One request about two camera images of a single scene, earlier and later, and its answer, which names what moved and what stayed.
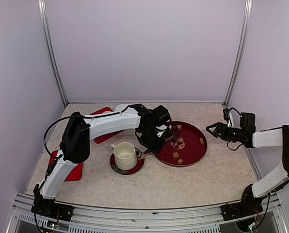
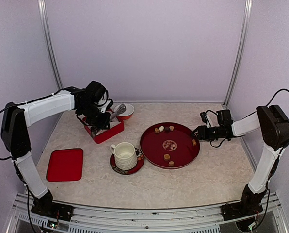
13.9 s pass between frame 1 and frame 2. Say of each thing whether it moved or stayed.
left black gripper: moved
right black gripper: moved
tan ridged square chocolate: moved
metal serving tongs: moved
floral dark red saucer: stayed
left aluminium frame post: stayed
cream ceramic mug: stayed
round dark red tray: moved
